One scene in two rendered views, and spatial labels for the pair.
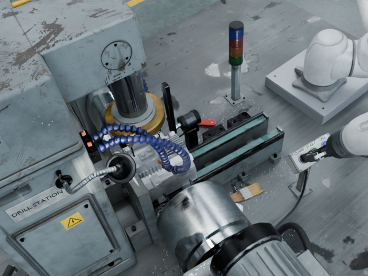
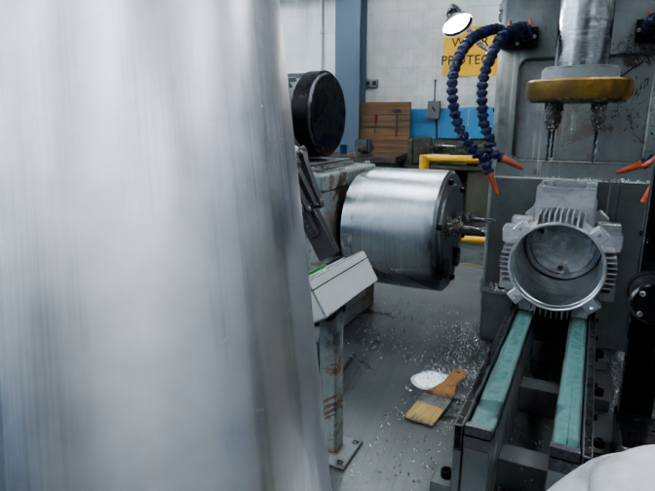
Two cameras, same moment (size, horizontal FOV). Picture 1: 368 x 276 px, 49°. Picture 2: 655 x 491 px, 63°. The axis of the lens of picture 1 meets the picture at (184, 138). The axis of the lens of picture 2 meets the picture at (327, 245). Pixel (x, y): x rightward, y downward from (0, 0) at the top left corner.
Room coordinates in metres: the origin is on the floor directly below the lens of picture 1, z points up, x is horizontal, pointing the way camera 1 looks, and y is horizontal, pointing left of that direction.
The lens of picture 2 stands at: (1.33, -0.86, 1.27)
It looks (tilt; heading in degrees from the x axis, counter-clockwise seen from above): 14 degrees down; 141
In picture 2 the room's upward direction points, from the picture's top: straight up
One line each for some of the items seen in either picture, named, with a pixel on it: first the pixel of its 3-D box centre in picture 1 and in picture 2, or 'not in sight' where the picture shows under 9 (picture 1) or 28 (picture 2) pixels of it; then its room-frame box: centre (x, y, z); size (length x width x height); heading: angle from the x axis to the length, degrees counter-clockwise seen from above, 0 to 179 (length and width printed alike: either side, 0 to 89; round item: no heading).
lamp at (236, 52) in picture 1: (235, 48); not in sight; (1.35, -0.27, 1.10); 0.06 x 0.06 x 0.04
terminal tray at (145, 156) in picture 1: (146, 156); (566, 203); (0.83, 0.14, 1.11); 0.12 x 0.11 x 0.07; 114
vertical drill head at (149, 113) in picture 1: (127, 88); (585, 22); (0.83, 0.14, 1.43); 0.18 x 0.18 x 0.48
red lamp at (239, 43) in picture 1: (236, 40); not in sight; (1.35, -0.27, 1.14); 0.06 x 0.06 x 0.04
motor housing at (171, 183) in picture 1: (160, 167); (559, 254); (0.85, 0.10, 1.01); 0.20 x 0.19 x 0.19; 114
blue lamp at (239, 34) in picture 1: (236, 30); not in sight; (1.35, -0.27, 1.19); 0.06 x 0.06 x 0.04
